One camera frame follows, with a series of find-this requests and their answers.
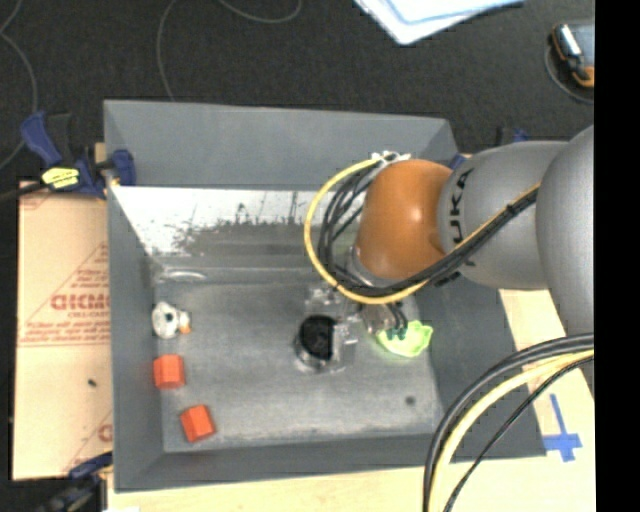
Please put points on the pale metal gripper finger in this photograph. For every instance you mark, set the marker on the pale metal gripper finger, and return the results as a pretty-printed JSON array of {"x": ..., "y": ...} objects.
[
  {"x": 325, "y": 300},
  {"x": 346, "y": 339}
]

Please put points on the black round thing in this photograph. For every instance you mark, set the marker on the black round thing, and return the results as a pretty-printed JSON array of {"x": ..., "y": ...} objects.
[{"x": 316, "y": 337}]

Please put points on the lime green lumpy thing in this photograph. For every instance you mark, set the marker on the lime green lumpy thing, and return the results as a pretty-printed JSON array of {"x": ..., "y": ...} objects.
[{"x": 414, "y": 341}]

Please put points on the grey metal bin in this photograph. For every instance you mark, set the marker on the grey metal bin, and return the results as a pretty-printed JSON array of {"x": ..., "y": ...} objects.
[{"x": 260, "y": 400}]

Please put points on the white toy animal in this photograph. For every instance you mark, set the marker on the white toy animal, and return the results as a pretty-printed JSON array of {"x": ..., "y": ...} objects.
[{"x": 167, "y": 321}]

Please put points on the orange-red block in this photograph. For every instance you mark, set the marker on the orange-red block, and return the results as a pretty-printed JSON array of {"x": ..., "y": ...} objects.
[
  {"x": 197, "y": 424},
  {"x": 169, "y": 372}
]

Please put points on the brown cardboard board red print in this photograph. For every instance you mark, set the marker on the brown cardboard board red print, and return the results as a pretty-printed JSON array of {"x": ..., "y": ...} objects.
[{"x": 60, "y": 280}]

